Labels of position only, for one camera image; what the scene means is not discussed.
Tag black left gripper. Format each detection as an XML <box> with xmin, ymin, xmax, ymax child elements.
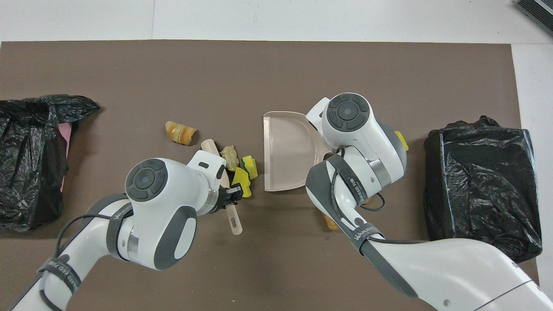
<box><xmin>211</xmin><ymin>184</ymin><xmax>244</xmax><ymax>215</ymax></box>

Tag orange striped scrap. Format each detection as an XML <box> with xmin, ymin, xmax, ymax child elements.
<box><xmin>165</xmin><ymin>121</ymin><xmax>200</xmax><ymax>146</ymax></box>

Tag dark grey ridged panel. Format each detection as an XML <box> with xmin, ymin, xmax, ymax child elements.
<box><xmin>515</xmin><ymin>0</ymin><xmax>553</xmax><ymax>38</ymax></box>

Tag pale tan scrap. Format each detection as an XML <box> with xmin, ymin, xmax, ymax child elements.
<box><xmin>219</xmin><ymin>145</ymin><xmax>239</xmax><ymax>172</ymax></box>

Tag pink plastic bin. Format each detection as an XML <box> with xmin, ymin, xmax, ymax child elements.
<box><xmin>58</xmin><ymin>122</ymin><xmax>72</xmax><ymax>193</ymax></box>

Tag brown table mat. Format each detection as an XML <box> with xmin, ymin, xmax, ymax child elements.
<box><xmin>0</xmin><ymin>40</ymin><xmax>541</xmax><ymax>311</ymax></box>

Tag brown bread roll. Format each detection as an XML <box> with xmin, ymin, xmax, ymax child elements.
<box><xmin>322</xmin><ymin>212</ymin><xmax>340</xmax><ymax>232</ymax></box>

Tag left arm gripper cable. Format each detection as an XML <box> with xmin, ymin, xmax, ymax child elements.
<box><xmin>39</xmin><ymin>211</ymin><xmax>134</xmax><ymax>311</ymax></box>

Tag large yellow sponge piece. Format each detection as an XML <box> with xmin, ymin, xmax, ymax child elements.
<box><xmin>231</xmin><ymin>168</ymin><xmax>252</xmax><ymax>198</ymax></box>

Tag beige hand brush black bristles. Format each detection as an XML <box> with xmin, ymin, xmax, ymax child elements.
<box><xmin>200</xmin><ymin>139</ymin><xmax>243</xmax><ymax>236</ymax></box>

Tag small yellow green sponge piece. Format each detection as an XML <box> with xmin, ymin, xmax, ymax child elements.
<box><xmin>241</xmin><ymin>155</ymin><xmax>259</xmax><ymax>180</ymax></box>

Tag black plastic trash bag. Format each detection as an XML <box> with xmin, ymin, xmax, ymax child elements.
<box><xmin>423</xmin><ymin>115</ymin><xmax>543</xmax><ymax>263</ymax></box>
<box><xmin>0</xmin><ymin>95</ymin><xmax>101</xmax><ymax>233</ymax></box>

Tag beige plastic dustpan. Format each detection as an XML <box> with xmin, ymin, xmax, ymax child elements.
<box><xmin>263</xmin><ymin>111</ymin><xmax>335</xmax><ymax>193</ymax></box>

